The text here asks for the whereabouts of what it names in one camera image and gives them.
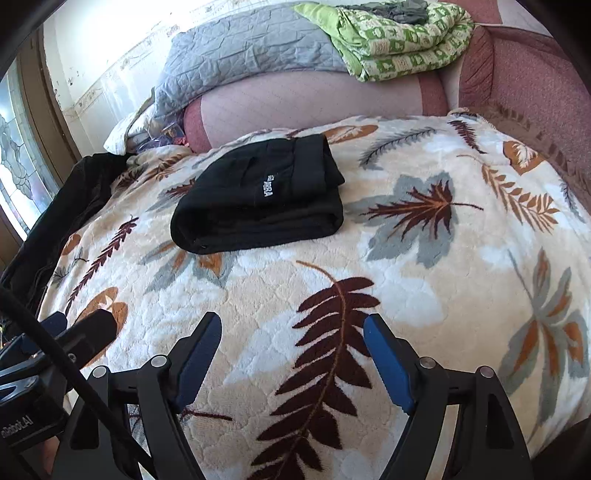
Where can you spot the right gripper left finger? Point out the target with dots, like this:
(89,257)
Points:
(165,385)

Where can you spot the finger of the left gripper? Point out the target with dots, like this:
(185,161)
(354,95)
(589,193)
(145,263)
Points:
(55,324)
(87,339)

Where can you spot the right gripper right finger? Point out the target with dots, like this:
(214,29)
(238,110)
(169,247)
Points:
(419,386)

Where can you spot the black pants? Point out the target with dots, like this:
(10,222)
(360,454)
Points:
(259,195)

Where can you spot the stained glass window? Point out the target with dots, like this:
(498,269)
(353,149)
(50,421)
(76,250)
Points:
(27,185)

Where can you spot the black garment at bed edge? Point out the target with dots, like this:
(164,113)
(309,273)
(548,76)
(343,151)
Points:
(85,192)

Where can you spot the leaf pattern fleece blanket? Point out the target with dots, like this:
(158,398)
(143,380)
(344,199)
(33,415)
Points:
(462,232)

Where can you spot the green patterned folded blanket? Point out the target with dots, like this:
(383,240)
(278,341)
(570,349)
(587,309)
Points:
(378,49)

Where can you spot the grey quilted blanket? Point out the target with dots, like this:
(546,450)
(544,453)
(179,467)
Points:
(268,39)

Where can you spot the dark grey cloth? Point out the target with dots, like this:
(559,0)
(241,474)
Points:
(404,12)

